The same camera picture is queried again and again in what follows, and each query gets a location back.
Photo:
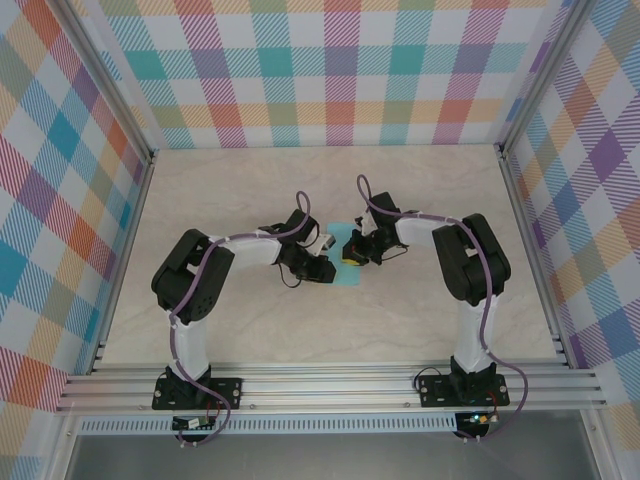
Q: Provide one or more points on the teal paper sheet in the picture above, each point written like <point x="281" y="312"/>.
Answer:
<point x="347" y="277"/>

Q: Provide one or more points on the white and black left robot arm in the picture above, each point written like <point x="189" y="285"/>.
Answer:
<point x="192" y="280"/>

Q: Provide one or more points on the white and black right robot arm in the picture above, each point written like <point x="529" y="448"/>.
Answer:
<point x="470" y="260"/>

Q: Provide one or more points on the left small circuit board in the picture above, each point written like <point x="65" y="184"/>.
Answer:
<point x="192" y="424"/>

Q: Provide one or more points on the small circuit board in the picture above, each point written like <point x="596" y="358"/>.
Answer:
<point x="192" y="424"/>
<point x="480" y="418"/>

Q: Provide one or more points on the grey metal panel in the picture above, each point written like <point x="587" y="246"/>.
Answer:
<point x="325" y="457"/>

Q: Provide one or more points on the right small circuit board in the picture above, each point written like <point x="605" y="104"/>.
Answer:
<point x="480" y="418"/>

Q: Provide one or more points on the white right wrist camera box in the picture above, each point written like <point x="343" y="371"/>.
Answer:
<point x="366" y="223"/>

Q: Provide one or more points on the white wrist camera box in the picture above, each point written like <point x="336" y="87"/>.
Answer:
<point x="366" y="223"/>
<point x="324" y="245"/>

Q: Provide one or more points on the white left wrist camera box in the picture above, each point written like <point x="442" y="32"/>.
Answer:
<point x="324" y="245"/>

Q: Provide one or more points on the aluminium mounting rail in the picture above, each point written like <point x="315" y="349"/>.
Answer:
<point x="330" y="387"/>

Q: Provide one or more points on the aluminium side rail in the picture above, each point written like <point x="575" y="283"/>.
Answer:
<point x="121" y="265"/>
<point x="524" y="215"/>

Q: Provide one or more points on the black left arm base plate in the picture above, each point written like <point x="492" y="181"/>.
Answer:
<point x="227" y="392"/>

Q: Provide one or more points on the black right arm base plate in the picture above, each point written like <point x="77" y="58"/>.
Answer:
<point x="435" y="392"/>

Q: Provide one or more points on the aluminium frame post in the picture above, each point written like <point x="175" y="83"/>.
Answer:
<point x="115" y="87"/>
<point x="542" y="75"/>

